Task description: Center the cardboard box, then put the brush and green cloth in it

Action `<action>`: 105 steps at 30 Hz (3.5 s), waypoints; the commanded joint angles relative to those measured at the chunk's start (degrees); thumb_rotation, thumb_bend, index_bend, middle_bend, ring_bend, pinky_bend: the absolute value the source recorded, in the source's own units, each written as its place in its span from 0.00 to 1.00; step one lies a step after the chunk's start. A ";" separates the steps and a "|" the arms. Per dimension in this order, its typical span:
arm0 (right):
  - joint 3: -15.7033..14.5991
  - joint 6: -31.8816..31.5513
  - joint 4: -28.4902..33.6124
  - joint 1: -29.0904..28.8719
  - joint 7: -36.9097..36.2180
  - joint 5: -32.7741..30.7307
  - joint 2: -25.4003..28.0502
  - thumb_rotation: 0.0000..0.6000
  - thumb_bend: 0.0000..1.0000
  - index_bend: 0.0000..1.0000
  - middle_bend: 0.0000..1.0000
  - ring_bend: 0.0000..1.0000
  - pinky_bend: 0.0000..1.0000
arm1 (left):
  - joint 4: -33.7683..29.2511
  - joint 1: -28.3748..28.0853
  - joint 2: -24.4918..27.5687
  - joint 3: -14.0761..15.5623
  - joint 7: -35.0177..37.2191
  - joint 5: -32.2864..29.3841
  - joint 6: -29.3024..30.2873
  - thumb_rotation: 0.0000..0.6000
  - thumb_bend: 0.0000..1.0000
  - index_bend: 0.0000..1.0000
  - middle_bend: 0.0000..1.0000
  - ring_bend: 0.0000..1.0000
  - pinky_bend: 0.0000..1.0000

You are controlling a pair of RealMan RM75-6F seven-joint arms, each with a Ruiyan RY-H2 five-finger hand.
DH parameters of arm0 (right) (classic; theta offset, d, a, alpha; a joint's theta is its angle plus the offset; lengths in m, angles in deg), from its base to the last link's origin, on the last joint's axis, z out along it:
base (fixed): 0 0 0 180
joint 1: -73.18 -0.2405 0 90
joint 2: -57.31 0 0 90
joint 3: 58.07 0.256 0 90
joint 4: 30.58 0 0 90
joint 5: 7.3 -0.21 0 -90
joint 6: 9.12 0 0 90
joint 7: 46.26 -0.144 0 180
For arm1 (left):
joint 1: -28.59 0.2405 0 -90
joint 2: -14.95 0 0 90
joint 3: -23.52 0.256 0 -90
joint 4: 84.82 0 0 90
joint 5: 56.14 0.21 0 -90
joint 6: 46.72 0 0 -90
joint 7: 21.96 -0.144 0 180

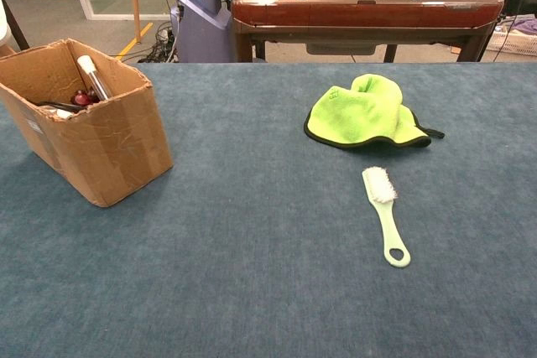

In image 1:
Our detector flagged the lime green microfiber cloth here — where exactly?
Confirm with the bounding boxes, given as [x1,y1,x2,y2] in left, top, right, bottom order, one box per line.
[303,73,446,153]

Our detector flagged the light green scrub brush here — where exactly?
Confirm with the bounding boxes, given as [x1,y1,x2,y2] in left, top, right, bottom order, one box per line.
[362,166,412,269]

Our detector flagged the brown cardboard box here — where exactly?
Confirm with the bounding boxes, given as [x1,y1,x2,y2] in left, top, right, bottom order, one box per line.
[0,38,175,208]

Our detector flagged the bluish mobile robot base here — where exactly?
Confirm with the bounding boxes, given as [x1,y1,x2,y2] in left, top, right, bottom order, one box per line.
[169,0,234,64]

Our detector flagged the purple cloth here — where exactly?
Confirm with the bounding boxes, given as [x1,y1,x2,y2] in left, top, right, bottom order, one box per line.
[509,18,537,35]

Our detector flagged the blue felt table mat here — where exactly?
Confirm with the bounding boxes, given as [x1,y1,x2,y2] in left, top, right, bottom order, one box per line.
[0,62,537,358]

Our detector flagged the brown mahjong table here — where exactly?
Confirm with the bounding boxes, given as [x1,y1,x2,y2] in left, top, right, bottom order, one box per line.
[230,0,504,64]

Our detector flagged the glass tube with white cap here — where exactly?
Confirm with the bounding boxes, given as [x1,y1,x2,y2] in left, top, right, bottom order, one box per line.
[76,54,111,102]

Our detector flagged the dark red grape bunch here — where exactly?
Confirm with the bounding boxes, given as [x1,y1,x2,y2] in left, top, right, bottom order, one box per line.
[70,87,102,106]

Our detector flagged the bagged bread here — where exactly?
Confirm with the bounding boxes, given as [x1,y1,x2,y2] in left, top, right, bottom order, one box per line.
[41,106,75,121]

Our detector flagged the white plastic basket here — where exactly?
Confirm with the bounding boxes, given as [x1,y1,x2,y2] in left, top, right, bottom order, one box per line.
[484,22,537,57]

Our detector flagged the black slanted pole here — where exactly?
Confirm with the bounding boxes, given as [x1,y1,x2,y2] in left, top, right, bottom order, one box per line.
[2,0,33,53]

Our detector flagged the white chair with wooden legs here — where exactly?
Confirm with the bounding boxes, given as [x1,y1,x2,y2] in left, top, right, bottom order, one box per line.
[0,0,16,57]

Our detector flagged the black floor cable bundle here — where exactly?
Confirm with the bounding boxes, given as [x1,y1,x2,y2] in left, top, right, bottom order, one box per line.
[138,22,180,64]

